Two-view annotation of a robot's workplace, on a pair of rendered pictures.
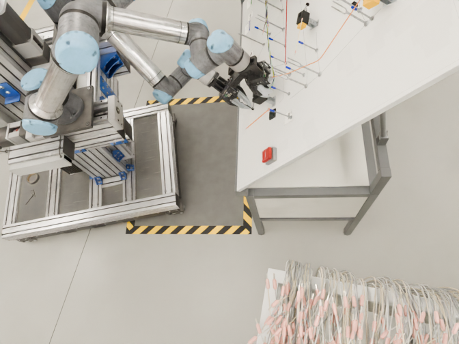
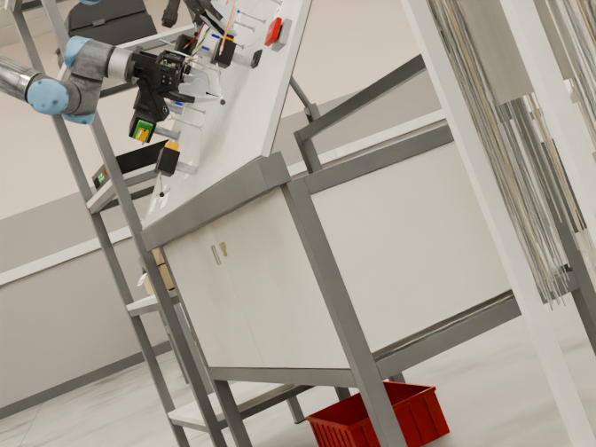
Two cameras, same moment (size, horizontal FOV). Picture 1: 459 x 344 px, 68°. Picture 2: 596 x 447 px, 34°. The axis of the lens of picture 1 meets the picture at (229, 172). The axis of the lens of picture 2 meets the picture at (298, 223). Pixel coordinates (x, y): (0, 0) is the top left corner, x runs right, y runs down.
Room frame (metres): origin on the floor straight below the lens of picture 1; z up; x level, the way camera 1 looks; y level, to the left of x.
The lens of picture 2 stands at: (-0.85, 1.33, 0.72)
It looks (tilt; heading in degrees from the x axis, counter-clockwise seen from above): 0 degrees down; 316
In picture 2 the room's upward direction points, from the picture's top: 21 degrees counter-clockwise
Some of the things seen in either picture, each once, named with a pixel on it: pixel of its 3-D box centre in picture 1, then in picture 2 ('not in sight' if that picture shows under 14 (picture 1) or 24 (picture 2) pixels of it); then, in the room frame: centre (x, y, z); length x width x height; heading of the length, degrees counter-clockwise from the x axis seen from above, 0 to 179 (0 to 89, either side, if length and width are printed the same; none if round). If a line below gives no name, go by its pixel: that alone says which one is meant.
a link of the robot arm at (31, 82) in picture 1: (43, 88); not in sight; (1.10, 0.57, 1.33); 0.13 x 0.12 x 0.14; 168
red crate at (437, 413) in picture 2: not in sight; (375, 424); (1.29, -0.70, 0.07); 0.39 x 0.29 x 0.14; 155
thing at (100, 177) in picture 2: not in sight; (146, 162); (1.87, -0.69, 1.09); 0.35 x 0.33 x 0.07; 158
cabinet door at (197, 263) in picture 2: not in sight; (211, 301); (1.36, -0.36, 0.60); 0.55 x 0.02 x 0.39; 158
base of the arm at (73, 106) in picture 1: (61, 103); not in sight; (1.11, 0.56, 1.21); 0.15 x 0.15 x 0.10
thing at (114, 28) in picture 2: not in sight; (100, 32); (1.83, -0.68, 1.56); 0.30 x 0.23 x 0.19; 70
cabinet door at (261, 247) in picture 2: not in sight; (273, 286); (0.85, -0.15, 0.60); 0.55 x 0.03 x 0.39; 158
